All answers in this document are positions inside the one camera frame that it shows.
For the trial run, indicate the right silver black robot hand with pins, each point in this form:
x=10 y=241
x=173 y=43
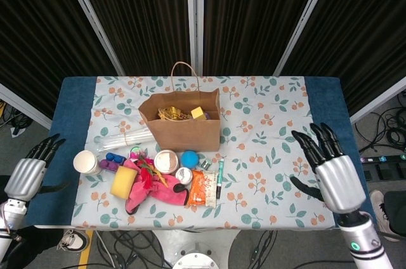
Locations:
x=341 y=186

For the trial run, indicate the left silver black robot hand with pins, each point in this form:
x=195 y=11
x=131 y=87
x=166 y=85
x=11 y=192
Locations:
x=27 y=178

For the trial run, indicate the gold foil snack package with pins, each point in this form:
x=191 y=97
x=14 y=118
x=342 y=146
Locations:
x=172 y=113

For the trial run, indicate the small yellow cube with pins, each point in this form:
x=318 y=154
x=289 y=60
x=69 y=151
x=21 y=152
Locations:
x=198 y=113

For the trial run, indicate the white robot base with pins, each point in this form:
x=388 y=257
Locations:
x=196 y=250

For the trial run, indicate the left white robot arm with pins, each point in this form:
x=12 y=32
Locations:
x=11 y=218

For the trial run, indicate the white paper cup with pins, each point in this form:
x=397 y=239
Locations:
x=86 y=161

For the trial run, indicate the orange snack packet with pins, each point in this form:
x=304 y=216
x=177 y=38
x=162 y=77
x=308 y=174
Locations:
x=201 y=189

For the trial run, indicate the brown lidded paper cup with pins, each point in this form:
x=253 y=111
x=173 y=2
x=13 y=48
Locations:
x=166 y=161

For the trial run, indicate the plain white sneaker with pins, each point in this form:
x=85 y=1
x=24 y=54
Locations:
x=379 y=205

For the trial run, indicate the black power strip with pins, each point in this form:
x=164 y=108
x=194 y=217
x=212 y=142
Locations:
x=380 y=158

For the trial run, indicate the blue table cover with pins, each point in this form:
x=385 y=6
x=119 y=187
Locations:
x=73 y=116

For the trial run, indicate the white black-striped sneaker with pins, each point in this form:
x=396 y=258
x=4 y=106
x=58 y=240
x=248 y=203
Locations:
x=73 y=240

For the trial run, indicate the purple plastic toy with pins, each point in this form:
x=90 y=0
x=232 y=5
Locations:
x=109 y=165

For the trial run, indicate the blue plastic toy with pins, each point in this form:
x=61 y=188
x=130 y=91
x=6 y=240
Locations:
x=115 y=158

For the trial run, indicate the yellow sponge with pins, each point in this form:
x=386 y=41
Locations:
x=123 y=182

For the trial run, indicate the floral tablecloth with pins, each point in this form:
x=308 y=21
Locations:
x=108 y=113

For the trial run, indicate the white straw bundle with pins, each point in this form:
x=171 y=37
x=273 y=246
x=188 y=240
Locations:
x=127 y=139

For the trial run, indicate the small green round trinket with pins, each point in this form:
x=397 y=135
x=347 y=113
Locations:
x=137 y=150

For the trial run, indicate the colourful feather toy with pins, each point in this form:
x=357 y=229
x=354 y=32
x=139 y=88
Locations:
x=146 y=177

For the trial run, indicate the green pen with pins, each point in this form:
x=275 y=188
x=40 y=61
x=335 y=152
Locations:
x=220 y=177

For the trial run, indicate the small grey green sharpener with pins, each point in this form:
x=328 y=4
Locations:
x=205 y=164

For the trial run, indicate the pink plush cloth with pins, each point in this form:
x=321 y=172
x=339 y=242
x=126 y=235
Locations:
x=168 y=191

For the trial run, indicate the black ribbed partition panel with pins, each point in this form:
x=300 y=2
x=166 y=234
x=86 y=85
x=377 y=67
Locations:
x=136 y=12
x=253 y=12
x=364 y=28
x=31 y=28

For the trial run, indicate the blue ball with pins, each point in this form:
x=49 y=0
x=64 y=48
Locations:
x=189 y=158

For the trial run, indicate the small round white tin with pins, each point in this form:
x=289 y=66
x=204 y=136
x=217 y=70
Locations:
x=184 y=175

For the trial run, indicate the grey partition rail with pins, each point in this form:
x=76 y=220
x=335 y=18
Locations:
x=28 y=105
x=377 y=101

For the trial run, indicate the slanted grey partition post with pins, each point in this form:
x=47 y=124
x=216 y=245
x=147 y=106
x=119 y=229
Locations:
x=92 y=18
x=304 y=18

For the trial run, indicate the upright grey partition post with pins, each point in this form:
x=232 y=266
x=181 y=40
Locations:
x=194 y=12

